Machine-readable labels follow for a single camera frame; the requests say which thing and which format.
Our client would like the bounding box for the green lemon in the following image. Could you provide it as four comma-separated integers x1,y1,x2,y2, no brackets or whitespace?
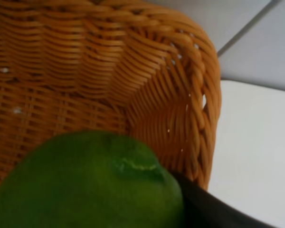
0,131,185,228

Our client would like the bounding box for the orange wicker basket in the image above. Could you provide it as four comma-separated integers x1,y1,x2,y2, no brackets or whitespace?
0,0,221,189

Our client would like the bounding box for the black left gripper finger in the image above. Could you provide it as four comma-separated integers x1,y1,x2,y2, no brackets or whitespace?
172,172,272,228

